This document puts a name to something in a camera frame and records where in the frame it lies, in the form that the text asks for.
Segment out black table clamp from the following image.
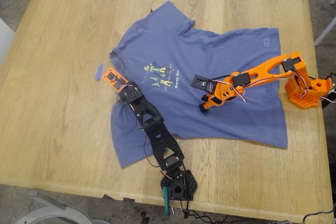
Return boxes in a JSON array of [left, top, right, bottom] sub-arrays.
[[320, 87, 336, 110]]

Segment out grey metal furniture leg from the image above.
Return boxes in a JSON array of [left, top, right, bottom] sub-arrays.
[[313, 16, 336, 47]]

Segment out red black servo cable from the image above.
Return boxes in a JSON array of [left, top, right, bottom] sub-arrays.
[[135, 118, 174, 182]]

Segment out green table clamp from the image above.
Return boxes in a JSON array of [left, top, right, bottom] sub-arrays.
[[161, 186, 171, 216]]

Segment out white red servo cable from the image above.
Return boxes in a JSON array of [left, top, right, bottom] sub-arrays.
[[209, 69, 309, 103]]

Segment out white chair back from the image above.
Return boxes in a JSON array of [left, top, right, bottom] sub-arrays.
[[0, 18, 16, 66]]

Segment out blue printed T-shirt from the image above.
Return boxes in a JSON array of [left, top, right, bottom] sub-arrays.
[[109, 0, 289, 169]]

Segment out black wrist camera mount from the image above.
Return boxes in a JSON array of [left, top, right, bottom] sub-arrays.
[[191, 73, 212, 90]]

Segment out blue pen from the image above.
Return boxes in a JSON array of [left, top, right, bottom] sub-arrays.
[[94, 63, 104, 82]]

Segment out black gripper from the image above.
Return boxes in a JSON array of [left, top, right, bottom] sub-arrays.
[[116, 81, 144, 107]]

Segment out black power cable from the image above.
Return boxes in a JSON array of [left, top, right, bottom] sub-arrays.
[[180, 199, 229, 222], [301, 202, 336, 222]]

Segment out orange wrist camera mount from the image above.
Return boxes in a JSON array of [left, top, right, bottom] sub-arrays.
[[101, 66, 129, 94]]

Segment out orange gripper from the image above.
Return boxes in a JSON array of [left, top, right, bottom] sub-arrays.
[[198, 76, 237, 116]]

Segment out white round base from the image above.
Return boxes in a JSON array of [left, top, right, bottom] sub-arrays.
[[14, 189, 91, 224]]

